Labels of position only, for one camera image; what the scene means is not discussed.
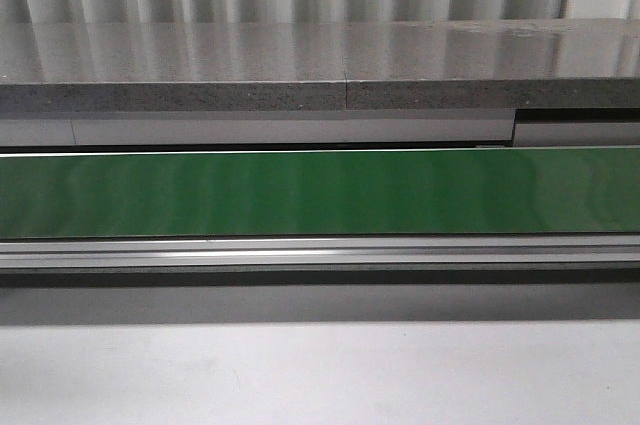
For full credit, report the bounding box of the grey stone countertop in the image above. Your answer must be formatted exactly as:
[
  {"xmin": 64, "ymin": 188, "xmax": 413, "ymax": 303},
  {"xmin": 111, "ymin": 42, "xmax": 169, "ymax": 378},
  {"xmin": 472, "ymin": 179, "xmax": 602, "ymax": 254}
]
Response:
[{"xmin": 1, "ymin": 19, "xmax": 639, "ymax": 114}]

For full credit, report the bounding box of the aluminium conveyor frame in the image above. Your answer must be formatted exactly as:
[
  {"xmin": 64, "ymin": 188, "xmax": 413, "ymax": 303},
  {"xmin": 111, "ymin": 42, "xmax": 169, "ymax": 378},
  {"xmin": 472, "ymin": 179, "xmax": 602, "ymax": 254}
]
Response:
[{"xmin": 1, "ymin": 150, "xmax": 639, "ymax": 274}]

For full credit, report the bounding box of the green conveyor belt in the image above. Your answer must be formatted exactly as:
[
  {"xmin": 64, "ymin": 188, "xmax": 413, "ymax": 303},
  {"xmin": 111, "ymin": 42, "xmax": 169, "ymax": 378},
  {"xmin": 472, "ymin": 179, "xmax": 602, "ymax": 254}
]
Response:
[{"xmin": 1, "ymin": 147, "xmax": 639, "ymax": 239}]

